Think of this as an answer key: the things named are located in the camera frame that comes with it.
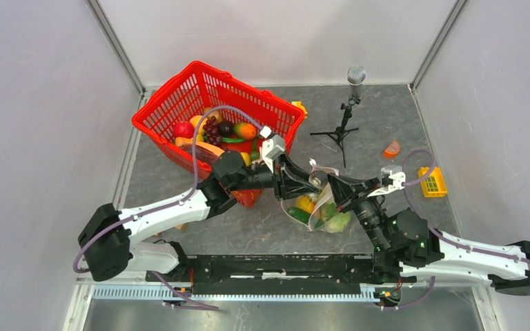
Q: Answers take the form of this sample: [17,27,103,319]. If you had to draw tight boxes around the yellow toy bell pepper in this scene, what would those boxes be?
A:
[240,152,252,167]

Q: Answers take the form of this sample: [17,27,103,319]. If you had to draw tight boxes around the peach toy fruit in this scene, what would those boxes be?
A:
[189,115,206,134]

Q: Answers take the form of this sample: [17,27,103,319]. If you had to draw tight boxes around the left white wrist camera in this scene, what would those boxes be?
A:
[259,126,286,173]

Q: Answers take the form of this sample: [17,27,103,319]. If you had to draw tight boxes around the grey microphone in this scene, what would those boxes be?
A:
[346,65,366,99]

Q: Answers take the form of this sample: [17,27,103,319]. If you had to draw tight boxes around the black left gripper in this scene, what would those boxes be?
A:
[230,150,319,201]

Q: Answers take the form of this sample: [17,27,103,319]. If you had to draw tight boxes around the white radish with leaves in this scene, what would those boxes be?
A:
[318,184,337,222]

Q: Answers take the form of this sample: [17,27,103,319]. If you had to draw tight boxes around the yellow green toy block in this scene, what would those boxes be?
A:
[291,101,308,118]

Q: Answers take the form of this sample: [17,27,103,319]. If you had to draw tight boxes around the dark purple toy mangosteen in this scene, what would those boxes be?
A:
[217,120,235,137]

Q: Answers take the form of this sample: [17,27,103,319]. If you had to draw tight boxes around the green toy cabbage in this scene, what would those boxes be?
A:
[324,212,351,233]

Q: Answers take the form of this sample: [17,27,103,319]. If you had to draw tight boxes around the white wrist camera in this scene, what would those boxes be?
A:
[259,126,286,173]
[368,165,406,197]

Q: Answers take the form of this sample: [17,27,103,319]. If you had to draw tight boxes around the red plastic shopping basket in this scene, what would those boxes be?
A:
[131,60,306,209]

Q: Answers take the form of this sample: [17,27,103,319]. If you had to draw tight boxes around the purple toy grapes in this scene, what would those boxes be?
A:
[203,116,222,147]

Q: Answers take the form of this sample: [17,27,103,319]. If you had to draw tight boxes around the red toy apple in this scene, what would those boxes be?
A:
[173,121,195,139]

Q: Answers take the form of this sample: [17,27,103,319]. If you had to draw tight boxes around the dark green toy cucumber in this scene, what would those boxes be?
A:
[287,207,311,225]

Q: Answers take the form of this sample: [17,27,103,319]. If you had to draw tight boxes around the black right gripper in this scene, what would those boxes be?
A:
[324,173,389,253]

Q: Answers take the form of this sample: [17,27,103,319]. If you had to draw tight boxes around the orange green toy papaya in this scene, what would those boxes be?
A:
[233,122,259,140]

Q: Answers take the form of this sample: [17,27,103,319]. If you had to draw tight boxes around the clear zip top bag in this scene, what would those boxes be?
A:
[280,159,351,233]

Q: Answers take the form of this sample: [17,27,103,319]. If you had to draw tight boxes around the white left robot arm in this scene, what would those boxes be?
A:
[73,150,321,282]

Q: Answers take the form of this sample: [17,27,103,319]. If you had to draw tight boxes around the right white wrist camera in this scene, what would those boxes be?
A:
[368,165,406,197]

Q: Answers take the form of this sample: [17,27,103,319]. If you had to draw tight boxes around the yellow toy crate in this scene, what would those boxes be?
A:
[420,167,448,198]

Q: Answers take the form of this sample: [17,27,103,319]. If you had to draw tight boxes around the brown toy meat slice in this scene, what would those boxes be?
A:
[175,137,224,166]

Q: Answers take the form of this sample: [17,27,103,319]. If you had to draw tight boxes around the brown toy potato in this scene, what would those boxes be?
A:
[204,107,224,123]

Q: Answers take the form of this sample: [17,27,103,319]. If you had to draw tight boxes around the yellow toy banana bunch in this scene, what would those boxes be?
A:
[296,195,317,214]

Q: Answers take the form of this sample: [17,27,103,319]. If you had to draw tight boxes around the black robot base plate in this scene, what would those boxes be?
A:
[162,254,402,295]

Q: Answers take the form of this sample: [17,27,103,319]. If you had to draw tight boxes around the orange toy slice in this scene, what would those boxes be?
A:
[382,140,401,159]

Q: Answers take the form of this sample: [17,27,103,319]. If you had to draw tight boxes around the black mini tripod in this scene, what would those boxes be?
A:
[310,97,360,167]

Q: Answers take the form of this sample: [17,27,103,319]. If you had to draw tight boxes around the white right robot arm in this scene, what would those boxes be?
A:
[328,171,530,296]

